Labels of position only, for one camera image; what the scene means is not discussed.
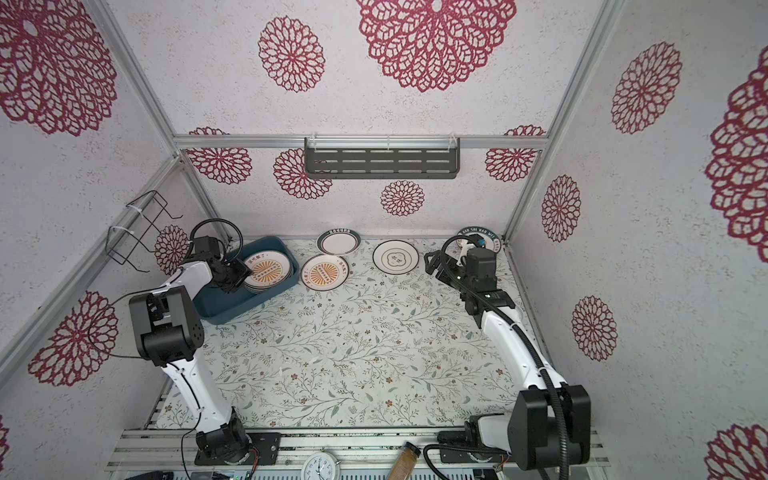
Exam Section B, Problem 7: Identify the sunburst plate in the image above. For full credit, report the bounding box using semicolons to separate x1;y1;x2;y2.
300;254;350;292
243;250;293;293

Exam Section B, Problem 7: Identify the small clover plate green rim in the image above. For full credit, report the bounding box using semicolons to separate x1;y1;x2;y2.
372;240;419;275

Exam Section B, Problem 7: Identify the green rim text plate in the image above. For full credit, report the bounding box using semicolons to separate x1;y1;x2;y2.
458;226;502;253

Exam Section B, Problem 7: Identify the small red-ring green plate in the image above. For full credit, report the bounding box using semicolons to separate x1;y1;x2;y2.
316;228;361;256

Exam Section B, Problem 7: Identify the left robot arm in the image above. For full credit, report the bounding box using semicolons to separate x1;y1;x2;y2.
129;236;252;465

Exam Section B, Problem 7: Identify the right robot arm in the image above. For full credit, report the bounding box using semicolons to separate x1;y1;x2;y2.
423;248;592;479

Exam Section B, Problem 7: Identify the teal plastic bin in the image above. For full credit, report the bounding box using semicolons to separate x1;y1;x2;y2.
191;235;301;326

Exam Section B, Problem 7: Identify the brown spice bottle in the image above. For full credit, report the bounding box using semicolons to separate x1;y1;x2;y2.
387;442;421;480

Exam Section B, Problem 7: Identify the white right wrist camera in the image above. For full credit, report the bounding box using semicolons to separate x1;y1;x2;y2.
458;234;486;253

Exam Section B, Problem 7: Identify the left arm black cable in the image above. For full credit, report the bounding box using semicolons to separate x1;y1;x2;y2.
86;217;245;480

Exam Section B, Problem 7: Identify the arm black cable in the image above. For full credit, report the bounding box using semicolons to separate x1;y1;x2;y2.
86;217;245;480
421;233;571;480

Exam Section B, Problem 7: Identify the black wire wall rack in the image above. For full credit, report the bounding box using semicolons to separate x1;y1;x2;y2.
103;189;182;273

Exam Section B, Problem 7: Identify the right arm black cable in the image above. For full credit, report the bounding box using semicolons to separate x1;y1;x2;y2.
421;233;571;480

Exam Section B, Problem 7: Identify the grey metal wall shelf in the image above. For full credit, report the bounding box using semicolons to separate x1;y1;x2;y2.
304;138;461;180

